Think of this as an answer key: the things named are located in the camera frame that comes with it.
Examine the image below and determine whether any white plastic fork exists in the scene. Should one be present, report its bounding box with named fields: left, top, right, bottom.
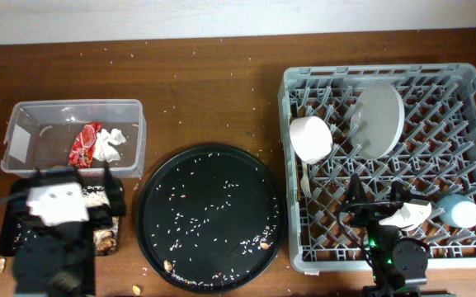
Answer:
left=300, top=162, right=311, bottom=198

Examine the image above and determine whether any white tissue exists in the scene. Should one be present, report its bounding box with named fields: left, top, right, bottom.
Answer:
left=92, top=129, right=126, bottom=163

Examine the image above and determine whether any peanut on table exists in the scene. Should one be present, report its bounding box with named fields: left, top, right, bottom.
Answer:
left=132, top=285, right=141, bottom=295

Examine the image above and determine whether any grey round plate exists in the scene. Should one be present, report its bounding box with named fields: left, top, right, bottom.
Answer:
left=350, top=82, right=405, bottom=159

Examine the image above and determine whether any black rectangular bin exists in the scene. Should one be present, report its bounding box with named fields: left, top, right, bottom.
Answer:
left=0, top=177, right=124, bottom=257

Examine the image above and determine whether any round black tray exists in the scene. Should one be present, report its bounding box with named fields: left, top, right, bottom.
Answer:
left=134, top=144, right=287, bottom=294

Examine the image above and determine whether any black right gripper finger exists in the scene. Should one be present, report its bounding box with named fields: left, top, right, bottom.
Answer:
left=347, top=173, right=365, bottom=203
left=389, top=181, right=406, bottom=202

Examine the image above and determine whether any white bowl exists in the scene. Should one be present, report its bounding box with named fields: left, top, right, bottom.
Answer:
left=290, top=115, right=333, bottom=164

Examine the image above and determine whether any peanut shell left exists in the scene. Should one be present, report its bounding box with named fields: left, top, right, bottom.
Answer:
left=0, top=258, right=6, bottom=274

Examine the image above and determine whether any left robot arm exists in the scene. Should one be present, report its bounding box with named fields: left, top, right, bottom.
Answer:
left=0, top=167, right=287, bottom=296

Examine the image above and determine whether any clear plastic bin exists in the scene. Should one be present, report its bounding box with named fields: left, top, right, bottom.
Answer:
left=0, top=99, right=147, bottom=178

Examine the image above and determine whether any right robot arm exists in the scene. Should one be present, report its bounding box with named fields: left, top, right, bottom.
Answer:
left=336, top=174, right=432, bottom=297

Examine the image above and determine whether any red snack wrapper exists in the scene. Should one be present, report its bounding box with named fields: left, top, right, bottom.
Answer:
left=68, top=122, right=102, bottom=169

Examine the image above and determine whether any light blue cup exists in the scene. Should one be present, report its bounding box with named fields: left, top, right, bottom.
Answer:
left=437, top=194, right=476, bottom=229

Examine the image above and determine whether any grey plastic dishwasher rack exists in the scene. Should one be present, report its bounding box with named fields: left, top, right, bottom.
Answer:
left=278, top=64, right=476, bottom=275

